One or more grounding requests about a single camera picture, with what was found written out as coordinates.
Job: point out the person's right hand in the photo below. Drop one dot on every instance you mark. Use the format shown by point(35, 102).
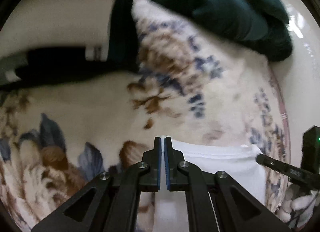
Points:
point(300, 204)

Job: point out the floral quilt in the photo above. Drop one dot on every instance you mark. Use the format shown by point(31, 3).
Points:
point(100, 109)

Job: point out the white T-shirt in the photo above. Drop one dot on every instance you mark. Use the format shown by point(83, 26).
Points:
point(225, 167)

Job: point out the teal blanket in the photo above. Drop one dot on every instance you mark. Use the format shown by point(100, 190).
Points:
point(225, 9)

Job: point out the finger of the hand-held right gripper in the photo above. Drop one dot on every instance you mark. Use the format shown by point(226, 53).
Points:
point(280, 167)

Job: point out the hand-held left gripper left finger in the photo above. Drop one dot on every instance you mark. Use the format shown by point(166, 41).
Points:
point(159, 164)

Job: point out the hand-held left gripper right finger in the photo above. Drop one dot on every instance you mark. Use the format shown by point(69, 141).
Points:
point(166, 164)

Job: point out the white headboard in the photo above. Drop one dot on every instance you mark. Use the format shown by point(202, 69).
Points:
point(305, 84)

